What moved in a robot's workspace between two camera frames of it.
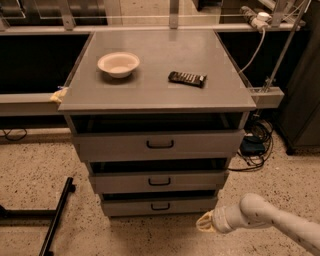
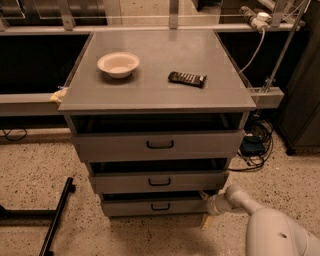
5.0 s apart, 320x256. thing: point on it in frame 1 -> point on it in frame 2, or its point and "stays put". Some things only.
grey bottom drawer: x=159 y=206 stays put
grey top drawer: x=158 y=144 stays put
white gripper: x=219 y=218 -> x=213 y=204
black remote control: x=194 y=80 stays put
